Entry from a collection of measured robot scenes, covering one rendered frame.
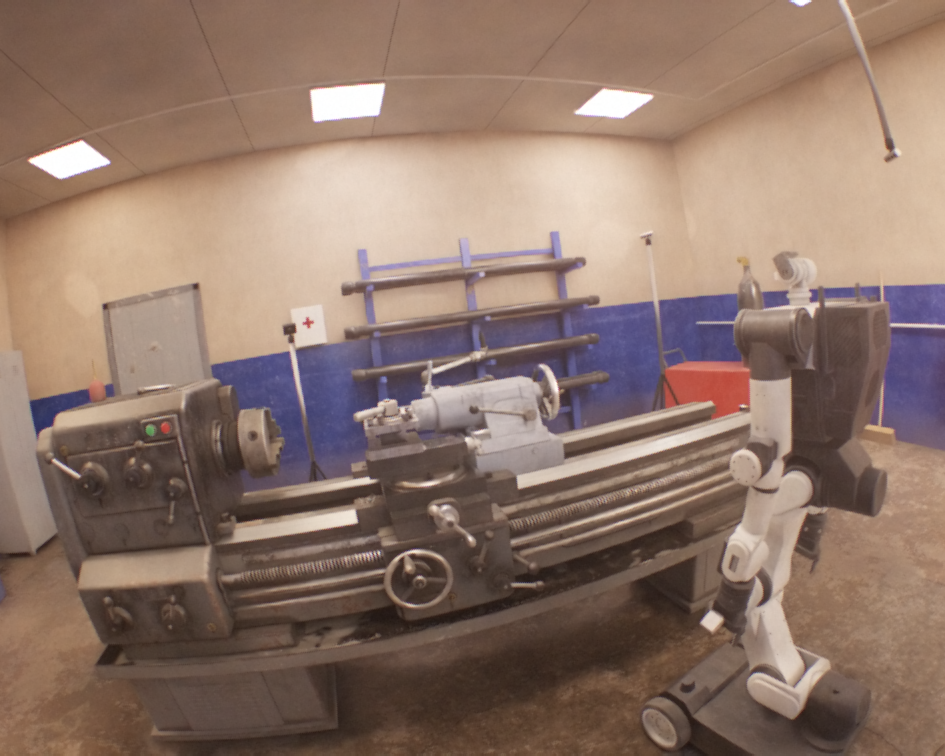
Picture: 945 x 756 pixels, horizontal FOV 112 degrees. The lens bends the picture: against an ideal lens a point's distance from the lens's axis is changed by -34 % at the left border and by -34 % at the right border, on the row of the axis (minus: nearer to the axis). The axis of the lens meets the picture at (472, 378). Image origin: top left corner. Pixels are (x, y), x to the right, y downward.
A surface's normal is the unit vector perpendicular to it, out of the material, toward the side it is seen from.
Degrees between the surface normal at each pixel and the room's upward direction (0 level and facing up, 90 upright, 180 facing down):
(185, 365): 90
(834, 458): 90
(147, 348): 90
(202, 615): 90
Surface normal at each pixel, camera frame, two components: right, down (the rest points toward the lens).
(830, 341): -0.89, 0.18
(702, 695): 0.22, -0.65
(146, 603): 0.26, 0.09
